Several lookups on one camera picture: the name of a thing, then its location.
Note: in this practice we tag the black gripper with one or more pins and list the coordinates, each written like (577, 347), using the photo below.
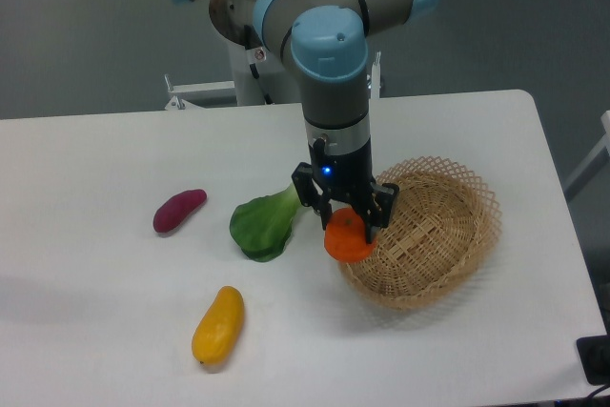
(345, 177)

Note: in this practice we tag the orange fruit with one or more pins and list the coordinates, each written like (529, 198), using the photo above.
(344, 238)

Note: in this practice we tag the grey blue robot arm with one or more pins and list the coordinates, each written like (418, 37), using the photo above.
(322, 45)

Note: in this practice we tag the woven wicker basket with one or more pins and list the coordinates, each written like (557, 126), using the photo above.
(446, 222)

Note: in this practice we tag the green bok choy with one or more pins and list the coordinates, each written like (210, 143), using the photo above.
(262, 227)

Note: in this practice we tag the purple sweet potato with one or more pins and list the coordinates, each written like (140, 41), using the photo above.
(170, 215)

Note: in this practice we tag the yellow mango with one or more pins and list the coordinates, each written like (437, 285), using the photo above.
(219, 329)

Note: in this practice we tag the black device at edge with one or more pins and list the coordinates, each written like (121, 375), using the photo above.
(594, 358)

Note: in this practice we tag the white frame at right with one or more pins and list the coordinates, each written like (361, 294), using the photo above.
(590, 165)

